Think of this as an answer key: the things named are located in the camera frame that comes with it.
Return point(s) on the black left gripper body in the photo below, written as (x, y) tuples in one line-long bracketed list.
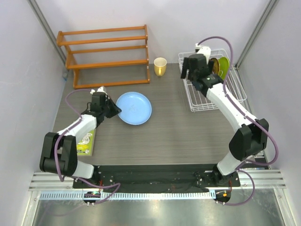
[(104, 108)]

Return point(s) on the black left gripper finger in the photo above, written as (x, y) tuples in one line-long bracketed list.
[(112, 112), (113, 107)]

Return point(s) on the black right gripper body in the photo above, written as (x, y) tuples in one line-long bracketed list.
[(210, 65)]

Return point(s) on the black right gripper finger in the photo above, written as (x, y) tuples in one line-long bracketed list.
[(185, 67), (192, 70)]

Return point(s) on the light blue plate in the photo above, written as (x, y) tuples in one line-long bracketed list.
[(136, 108)]

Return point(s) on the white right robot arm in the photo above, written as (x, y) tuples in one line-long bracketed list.
[(250, 133)]

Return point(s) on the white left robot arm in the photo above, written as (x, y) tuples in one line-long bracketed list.
[(59, 150)]

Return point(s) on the orange wooden shelf rack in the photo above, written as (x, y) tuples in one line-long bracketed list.
[(71, 63)]

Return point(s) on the dark yellow patterned plate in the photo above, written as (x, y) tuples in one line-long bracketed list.
[(215, 66)]

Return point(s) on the yellow mug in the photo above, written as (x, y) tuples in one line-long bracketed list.
[(160, 64)]

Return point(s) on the lime green plate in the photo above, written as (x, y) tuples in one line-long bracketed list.
[(224, 66)]

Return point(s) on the green illustrated booklet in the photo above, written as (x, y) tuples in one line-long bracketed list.
[(86, 145)]

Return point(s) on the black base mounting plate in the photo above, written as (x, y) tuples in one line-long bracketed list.
[(158, 179)]

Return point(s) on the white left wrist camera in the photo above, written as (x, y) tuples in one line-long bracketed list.
[(100, 89)]

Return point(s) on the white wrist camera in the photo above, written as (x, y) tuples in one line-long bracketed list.
[(205, 50), (100, 89)]

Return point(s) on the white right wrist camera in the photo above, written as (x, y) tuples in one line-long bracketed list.
[(205, 50)]

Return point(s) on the aluminium frame rail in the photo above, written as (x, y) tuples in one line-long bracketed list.
[(51, 188)]

